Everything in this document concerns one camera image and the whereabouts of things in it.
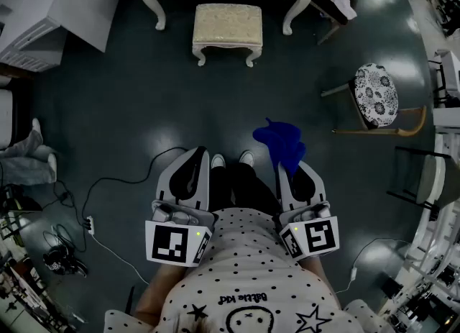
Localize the white cabinet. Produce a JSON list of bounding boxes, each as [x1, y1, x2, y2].
[[0, 0, 119, 73]]

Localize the floral cushion wooden stool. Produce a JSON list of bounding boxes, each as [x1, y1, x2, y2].
[[319, 63, 428, 137]]

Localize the white charger cable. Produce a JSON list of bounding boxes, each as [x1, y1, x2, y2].
[[336, 237, 410, 295]]

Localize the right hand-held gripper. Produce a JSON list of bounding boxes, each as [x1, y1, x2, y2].
[[276, 160, 341, 262]]

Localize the grey chair black frame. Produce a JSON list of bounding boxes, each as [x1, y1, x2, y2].
[[386, 146, 460, 217]]

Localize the white power strip cable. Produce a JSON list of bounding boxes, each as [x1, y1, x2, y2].
[[91, 232, 150, 286]]

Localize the black device on floor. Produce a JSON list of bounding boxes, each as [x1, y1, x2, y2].
[[42, 243, 88, 277]]

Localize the person's left forearm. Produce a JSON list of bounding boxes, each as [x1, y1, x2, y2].
[[134, 263, 188, 325]]

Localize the cream upholstered stool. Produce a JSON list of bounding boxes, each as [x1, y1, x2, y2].
[[192, 3, 263, 68]]

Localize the person's black trousers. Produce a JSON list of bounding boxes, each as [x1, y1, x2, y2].
[[208, 162, 282, 214]]

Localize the blue cloth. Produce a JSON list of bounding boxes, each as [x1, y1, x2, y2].
[[252, 117, 307, 178]]

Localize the white device on black stand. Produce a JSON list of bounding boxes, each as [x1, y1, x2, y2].
[[429, 49, 460, 106]]

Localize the person's right forearm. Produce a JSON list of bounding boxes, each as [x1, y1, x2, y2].
[[300, 255, 325, 279]]

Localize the person's polka dot shirt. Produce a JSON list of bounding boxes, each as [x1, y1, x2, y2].
[[103, 207, 389, 333]]

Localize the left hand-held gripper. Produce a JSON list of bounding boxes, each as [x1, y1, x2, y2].
[[144, 146, 217, 267]]

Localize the black floor cable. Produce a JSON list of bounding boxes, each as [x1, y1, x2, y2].
[[81, 146, 190, 225]]

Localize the white shelf rack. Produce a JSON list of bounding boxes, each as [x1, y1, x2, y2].
[[377, 106, 460, 333]]

